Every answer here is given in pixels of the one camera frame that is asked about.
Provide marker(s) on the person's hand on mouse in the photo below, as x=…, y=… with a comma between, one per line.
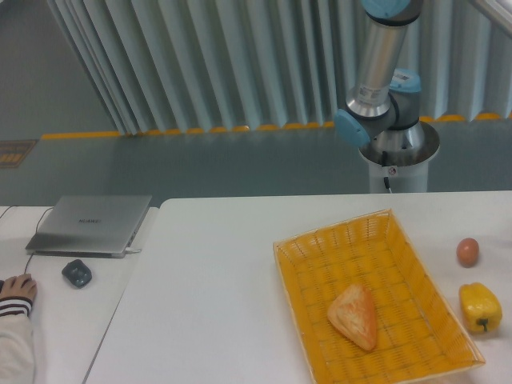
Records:
x=19, y=288

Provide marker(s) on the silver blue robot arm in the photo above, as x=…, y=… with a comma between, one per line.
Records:
x=370, y=107

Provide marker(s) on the white sleeved forearm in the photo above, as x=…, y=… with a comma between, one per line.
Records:
x=17, y=344

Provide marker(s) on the yellow wicker basket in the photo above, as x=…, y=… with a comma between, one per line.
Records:
x=419, y=337

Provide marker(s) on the silver closed laptop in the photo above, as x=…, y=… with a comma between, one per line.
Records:
x=92, y=226

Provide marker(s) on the white laptop plug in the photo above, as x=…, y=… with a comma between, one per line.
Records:
x=132, y=251

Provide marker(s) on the folding partition screen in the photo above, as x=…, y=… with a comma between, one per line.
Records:
x=203, y=65

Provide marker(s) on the triangular puff pastry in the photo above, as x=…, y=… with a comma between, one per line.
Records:
x=353, y=315

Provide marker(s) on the brown egg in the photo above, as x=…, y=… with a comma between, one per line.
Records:
x=467, y=252

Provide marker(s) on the yellow bell pepper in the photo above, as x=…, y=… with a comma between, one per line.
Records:
x=481, y=310

